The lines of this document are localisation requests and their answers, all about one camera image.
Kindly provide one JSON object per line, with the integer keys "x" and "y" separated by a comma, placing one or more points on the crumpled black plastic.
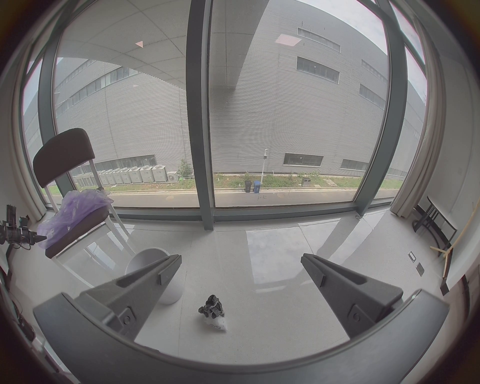
{"x": 212, "y": 305}

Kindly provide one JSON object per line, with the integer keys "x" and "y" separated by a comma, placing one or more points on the white trash bin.
{"x": 170, "y": 288}

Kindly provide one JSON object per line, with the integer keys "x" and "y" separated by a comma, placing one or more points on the small black table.
{"x": 437, "y": 213}

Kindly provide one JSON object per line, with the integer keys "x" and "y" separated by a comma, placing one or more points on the wooden coat stand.
{"x": 446, "y": 262}

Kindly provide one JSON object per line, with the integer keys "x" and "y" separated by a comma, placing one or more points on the white curtain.
{"x": 420, "y": 150}

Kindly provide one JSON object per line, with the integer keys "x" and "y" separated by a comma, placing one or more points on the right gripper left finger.
{"x": 142, "y": 288}

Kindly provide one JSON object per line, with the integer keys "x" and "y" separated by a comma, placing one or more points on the clear printed wrapper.
{"x": 217, "y": 324}

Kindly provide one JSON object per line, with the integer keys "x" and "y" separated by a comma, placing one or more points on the window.
{"x": 198, "y": 112}

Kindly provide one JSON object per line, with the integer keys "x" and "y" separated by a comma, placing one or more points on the grey padded white chair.
{"x": 63, "y": 150}

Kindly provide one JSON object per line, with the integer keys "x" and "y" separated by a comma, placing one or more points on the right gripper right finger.
{"x": 345, "y": 292}

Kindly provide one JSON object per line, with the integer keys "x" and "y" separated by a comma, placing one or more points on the purple plastic bag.
{"x": 78, "y": 210}

